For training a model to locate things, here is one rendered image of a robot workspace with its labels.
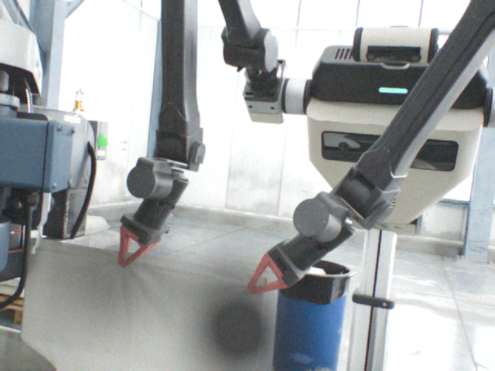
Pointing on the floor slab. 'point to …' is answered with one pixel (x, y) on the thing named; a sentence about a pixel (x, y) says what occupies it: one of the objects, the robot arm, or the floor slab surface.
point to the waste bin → (312, 320)
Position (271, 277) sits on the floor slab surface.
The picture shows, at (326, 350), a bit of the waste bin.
